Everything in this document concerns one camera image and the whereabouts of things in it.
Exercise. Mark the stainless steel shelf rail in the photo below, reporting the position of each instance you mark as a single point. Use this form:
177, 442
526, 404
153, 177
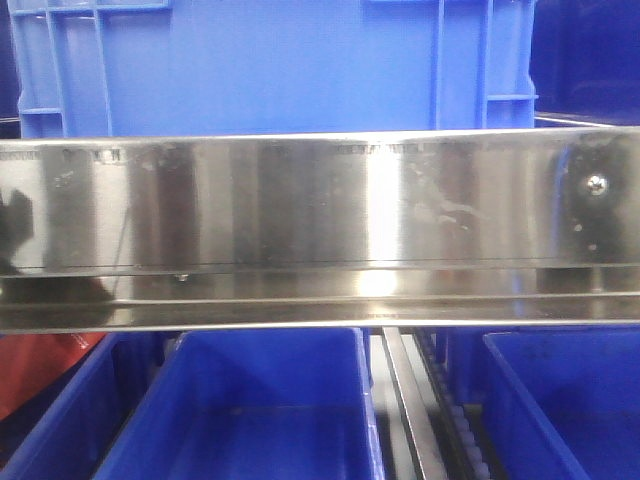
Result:
377, 229

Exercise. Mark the red object in bin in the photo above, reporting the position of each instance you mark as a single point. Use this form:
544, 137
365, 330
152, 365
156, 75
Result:
32, 362

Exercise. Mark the left lower blue bin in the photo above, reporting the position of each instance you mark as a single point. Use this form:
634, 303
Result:
65, 432

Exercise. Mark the shelf rail screw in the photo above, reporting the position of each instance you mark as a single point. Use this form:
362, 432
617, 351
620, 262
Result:
597, 184

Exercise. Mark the right lower blue bin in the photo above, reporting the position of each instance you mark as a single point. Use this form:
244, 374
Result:
564, 404

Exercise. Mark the blue bin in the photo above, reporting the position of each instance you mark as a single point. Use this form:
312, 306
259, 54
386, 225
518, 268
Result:
255, 404
564, 404
65, 432

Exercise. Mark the metal roller track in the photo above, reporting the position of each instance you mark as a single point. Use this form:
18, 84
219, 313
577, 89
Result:
423, 433

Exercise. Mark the upper blue plastic crate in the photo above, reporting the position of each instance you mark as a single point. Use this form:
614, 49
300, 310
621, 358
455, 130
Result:
177, 68

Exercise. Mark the dark blue crate upper right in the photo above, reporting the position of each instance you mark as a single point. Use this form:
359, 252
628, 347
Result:
585, 61

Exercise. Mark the middle lower blue bin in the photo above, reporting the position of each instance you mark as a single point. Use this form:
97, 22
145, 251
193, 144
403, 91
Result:
255, 404

